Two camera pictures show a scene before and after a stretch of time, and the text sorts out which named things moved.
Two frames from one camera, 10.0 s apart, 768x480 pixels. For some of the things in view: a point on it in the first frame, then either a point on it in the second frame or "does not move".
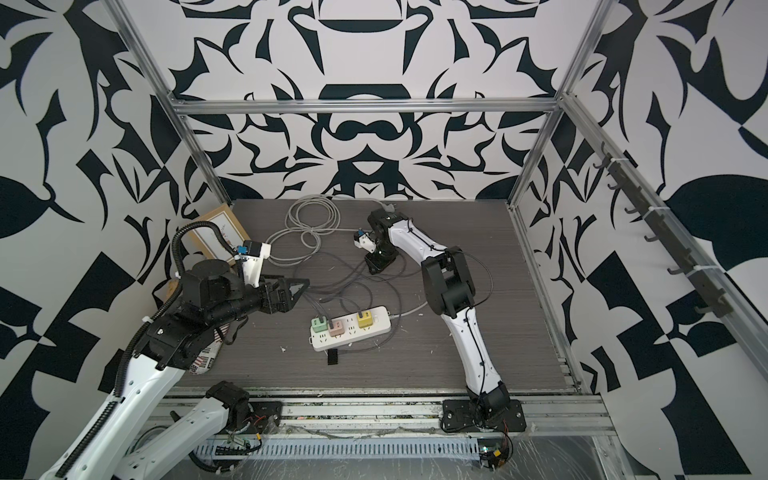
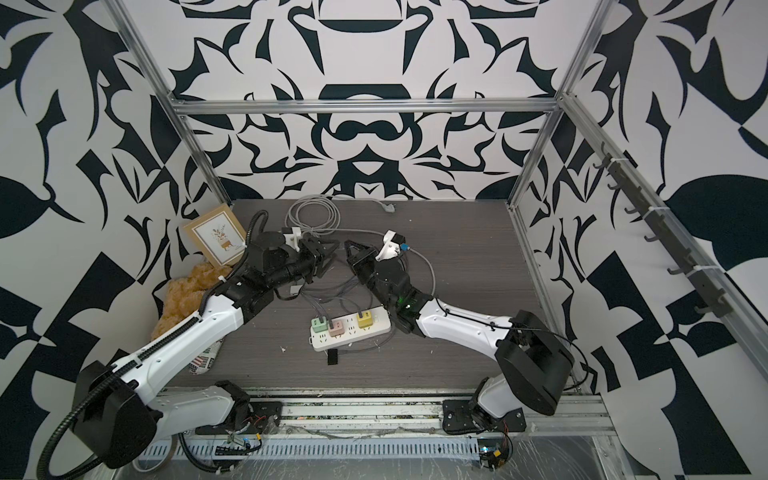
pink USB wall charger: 338,329 does not move
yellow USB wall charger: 366,320 does not move
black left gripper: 286,302 to 316,257
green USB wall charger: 319,326 does not move
